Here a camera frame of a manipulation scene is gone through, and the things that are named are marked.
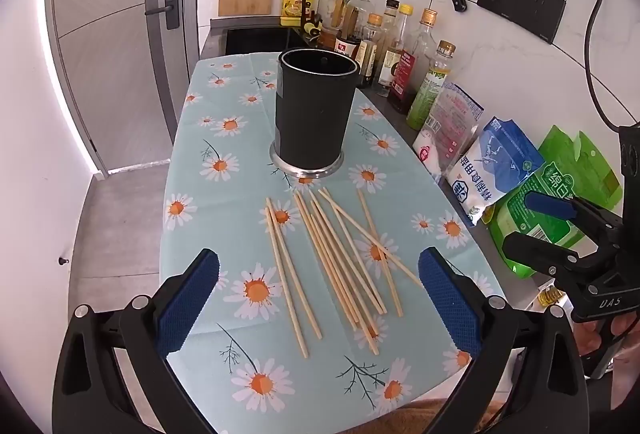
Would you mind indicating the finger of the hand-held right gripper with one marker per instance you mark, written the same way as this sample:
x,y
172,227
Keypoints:
x,y
535,251
547,205

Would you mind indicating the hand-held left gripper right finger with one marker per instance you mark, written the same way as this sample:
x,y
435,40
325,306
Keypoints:
x,y
450,299

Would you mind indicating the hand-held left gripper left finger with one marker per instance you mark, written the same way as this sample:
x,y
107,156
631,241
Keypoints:
x,y
190,299

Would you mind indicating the bunch of wooden chopsticks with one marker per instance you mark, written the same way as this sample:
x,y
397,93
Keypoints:
x,y
330,254

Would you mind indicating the black utensil holder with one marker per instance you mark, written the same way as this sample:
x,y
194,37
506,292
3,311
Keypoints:
x,y
312,119

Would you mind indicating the person's right hand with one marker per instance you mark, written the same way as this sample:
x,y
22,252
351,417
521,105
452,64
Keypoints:
x,y
587,339

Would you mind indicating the green sugar bag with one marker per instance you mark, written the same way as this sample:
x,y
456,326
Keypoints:
x,y
540,224

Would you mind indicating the blue white salt bag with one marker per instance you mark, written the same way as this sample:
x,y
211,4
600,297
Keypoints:
x,y
495,164

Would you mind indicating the clear red printed packet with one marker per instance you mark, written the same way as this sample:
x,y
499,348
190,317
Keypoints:
x,y
450,129

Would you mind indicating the daisy print tablecloth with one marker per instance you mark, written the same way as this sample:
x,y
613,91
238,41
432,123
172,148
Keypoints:
x,y
235,174

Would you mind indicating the row of condiment bottles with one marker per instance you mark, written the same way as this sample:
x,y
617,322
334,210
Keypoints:
x,y
400,69

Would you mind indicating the black sink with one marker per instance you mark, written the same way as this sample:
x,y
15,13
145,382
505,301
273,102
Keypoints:
x,y
255,41

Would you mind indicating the grey door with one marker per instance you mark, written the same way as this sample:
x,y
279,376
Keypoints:
x,y
110,39

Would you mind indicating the yellow oil jug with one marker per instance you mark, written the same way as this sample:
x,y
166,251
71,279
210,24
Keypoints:
x,y
290,6

